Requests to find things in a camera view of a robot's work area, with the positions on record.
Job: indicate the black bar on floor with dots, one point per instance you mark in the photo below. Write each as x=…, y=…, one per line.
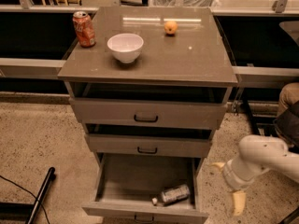
x=38, y=203

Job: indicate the grey drawer cabinet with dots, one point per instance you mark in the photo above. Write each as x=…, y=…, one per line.
x=193, y=57

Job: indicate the orange soda can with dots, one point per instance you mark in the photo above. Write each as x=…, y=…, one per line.
x=84, y=29

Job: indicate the white bowl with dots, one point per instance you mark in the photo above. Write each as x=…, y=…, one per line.
x=125, y=48

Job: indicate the grey drawer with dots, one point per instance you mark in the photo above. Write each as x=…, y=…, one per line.
x=126, y=185
x=149, y=105
x=141, y=140

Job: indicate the orange fruit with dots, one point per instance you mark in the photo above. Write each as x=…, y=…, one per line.
x=170, y=27

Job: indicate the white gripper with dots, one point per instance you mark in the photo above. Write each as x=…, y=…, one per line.
x=229, y=175

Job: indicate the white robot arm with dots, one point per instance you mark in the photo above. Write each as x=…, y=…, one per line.
x=258, y=155

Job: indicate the grey middle drawer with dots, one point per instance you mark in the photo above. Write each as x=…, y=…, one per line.
x=141, y=140

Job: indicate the person's leg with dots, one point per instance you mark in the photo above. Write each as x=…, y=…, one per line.
x=287, y=120

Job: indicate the grey bottom drawer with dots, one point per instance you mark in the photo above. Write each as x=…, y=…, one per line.
x=126, y=185

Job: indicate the clear plastic bottle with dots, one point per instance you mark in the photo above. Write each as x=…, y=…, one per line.
x=172, y=195

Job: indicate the grey top drawer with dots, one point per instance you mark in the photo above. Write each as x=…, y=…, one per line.
x=149, y=105

